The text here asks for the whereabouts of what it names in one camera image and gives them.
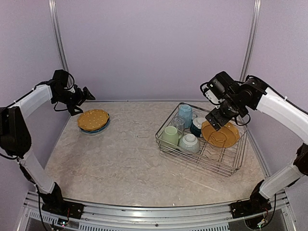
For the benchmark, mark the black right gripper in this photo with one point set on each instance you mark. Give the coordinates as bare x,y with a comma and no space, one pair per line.
223,120

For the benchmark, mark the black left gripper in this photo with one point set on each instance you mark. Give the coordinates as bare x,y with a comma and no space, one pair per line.
80,99

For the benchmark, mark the yellow polka dot plate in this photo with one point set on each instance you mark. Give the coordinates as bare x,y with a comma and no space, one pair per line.
92,119

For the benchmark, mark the blue polka dot plate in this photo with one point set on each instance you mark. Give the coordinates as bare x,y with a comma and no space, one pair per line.
97,130

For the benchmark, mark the pale striped bowl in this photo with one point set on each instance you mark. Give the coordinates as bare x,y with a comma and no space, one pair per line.
189,144

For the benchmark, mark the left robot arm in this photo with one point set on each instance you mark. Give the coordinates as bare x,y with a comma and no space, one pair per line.
15,138

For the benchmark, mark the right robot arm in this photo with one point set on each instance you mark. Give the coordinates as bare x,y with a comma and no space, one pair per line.
233,99

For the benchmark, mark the dark teal white bowl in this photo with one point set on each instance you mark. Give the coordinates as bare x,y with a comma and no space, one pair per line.
196,126

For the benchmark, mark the light blue cup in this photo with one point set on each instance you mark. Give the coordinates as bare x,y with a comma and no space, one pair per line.
185,111

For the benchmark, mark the clear glass cup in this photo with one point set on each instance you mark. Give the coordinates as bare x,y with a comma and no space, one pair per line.
179,123

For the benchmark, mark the light green cup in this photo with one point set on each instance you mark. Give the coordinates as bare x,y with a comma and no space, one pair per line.
171,136

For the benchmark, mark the metal wire dish rack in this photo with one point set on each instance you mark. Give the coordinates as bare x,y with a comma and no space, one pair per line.
224,161

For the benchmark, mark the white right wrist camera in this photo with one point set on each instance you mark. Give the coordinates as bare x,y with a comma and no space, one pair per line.
209,94

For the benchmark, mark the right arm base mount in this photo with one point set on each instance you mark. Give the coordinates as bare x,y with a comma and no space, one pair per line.
246,208

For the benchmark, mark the right aluminium corner post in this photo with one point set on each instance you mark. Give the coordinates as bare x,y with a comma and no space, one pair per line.
251,39

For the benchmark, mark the aluminium corner post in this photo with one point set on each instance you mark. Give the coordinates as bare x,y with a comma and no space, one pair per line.
57,33
251,39

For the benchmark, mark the left aluminium corner post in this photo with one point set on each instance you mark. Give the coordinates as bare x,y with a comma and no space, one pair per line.
57,33

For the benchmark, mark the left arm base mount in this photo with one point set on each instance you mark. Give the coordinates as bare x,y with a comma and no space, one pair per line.
66,209

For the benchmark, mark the aluminium front frame rail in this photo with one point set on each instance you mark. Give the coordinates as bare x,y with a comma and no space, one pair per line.
103,217

